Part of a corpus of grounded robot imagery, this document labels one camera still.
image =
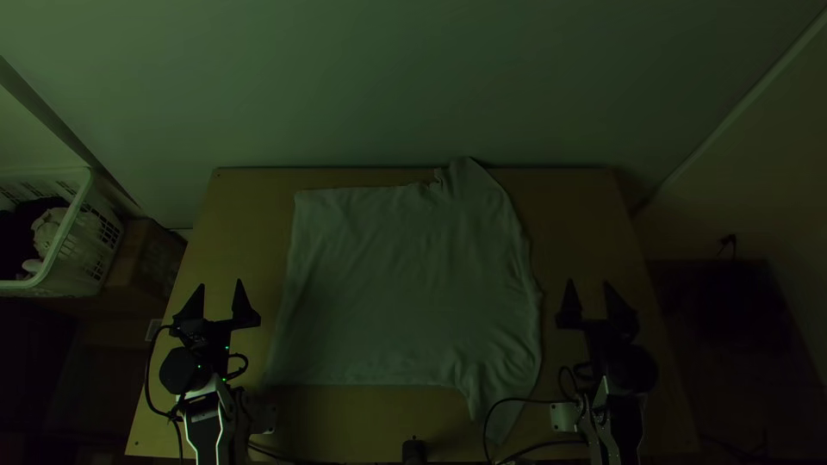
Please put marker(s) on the white t-shirt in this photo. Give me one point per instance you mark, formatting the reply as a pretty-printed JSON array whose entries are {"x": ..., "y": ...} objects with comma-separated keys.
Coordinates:
[{"x": 413, "y": 284}]

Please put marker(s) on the heap of clothes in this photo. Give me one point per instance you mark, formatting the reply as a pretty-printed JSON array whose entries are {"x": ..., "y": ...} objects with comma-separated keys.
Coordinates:
[{"x": 29, "y": 236}]

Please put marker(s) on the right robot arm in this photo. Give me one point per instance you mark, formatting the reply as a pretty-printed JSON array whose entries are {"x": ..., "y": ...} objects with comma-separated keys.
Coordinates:
[{"x": 620, "y": 413}]

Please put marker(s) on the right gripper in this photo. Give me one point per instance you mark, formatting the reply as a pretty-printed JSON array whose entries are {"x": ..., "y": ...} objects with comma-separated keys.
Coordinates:
[{"x": 597, "y": 339}]

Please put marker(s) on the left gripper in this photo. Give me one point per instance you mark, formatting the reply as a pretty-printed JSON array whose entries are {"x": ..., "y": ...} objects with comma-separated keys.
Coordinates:
[{"x": 216, "y": 336}]

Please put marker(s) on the white laundry basket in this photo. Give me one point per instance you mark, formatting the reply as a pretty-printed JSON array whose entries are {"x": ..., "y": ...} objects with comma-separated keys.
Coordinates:
[{"x": 90, "y": 239}]

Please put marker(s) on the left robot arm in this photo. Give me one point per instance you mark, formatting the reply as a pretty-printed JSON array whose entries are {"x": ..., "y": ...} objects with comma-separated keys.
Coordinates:
[{"x": 205, "y": 413}]

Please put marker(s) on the brown cardboard box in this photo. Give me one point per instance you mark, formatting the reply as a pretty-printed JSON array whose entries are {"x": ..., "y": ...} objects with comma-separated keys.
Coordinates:
[{"x": 148, "y": 258}]

